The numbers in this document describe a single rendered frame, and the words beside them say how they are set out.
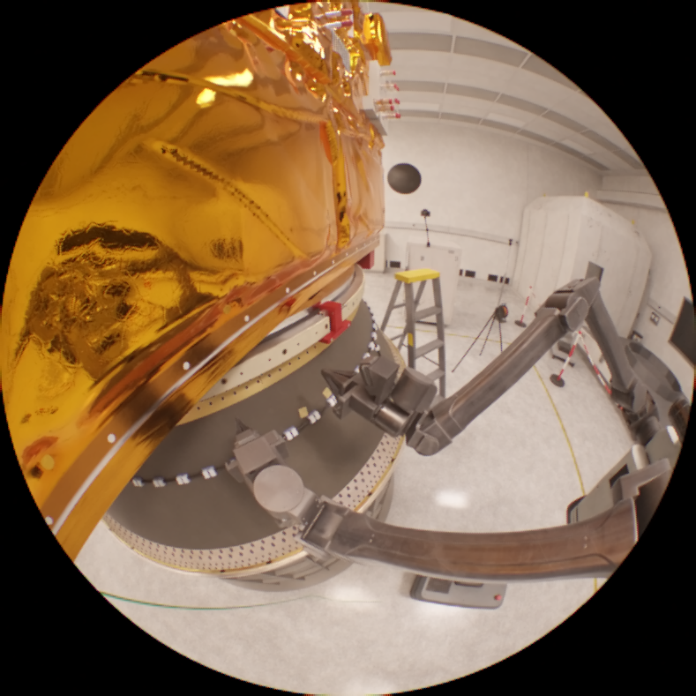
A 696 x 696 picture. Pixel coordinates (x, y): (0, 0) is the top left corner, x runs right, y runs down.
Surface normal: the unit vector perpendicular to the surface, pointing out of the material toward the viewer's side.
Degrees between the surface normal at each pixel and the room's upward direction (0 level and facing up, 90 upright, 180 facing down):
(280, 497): 11
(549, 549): 36
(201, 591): 0
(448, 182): 90
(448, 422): 65
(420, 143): 90
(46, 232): 91
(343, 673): 0
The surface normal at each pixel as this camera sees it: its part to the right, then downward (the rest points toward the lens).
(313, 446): 0.64, -0.08
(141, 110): 0.94, 0.06
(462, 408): -0.10, 0.02
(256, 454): 0.09, -0.76
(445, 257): -0.27, 0.53
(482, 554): -0.56, -0.80
